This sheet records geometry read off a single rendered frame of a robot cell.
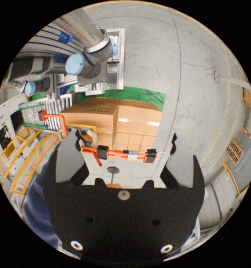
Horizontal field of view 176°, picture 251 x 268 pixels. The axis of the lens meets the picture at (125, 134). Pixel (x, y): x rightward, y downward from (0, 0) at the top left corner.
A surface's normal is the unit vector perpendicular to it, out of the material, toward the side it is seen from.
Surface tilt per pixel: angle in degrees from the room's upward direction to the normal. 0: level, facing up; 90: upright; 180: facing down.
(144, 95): 0
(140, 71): 0
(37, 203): 98
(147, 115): 0
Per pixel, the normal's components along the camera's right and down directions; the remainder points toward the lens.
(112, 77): -0.03, 0.53
